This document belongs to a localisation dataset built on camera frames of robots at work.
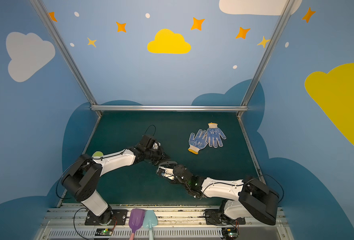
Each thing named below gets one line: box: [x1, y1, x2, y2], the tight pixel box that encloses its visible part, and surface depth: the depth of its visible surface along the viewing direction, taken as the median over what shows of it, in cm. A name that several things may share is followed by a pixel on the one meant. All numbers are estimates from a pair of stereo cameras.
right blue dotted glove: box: [205, 122, 227, 148], surface depth 110 cm
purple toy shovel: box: [128, 208, 146, 240], surface depth 75 cm
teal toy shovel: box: [143, 209, 158, 240], surface depth 75 cm
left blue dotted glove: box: [188, 129, 208, 155], surface depth 106 cm
